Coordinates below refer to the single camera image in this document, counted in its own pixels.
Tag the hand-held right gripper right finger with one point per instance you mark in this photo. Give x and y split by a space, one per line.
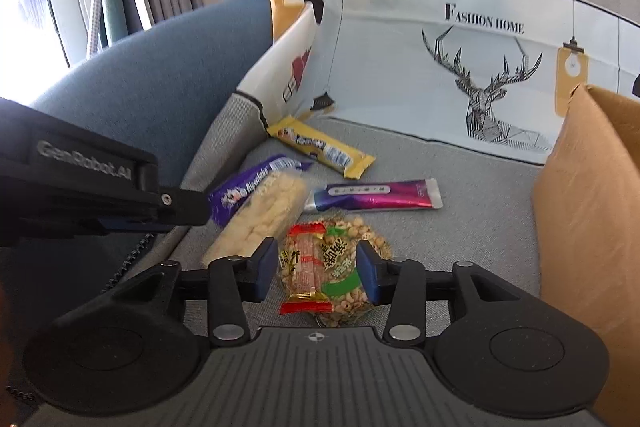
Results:
366 272

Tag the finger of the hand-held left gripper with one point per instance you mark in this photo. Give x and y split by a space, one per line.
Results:
185 207

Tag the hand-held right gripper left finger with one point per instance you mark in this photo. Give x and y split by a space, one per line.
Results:
267 269

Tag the red striped snack packet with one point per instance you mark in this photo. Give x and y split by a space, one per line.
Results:
305 267

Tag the round clear peanut packet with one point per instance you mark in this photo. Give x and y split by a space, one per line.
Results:
350 227

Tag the purple rice cracker packet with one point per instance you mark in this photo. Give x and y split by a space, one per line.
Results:
260 207

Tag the purple gradient tube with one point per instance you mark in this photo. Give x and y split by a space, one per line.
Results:
375 196

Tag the yellow snack bar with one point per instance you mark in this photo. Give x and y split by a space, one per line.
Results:
320 147

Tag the brown cardboard box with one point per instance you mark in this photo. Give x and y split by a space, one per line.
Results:
580 207

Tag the grey sofa seat cushion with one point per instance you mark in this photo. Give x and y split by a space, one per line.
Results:
450 257

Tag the house printed side cushion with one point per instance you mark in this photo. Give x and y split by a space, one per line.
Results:
295 72

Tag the deer printed back cushion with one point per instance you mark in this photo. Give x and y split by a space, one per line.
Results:
400 57

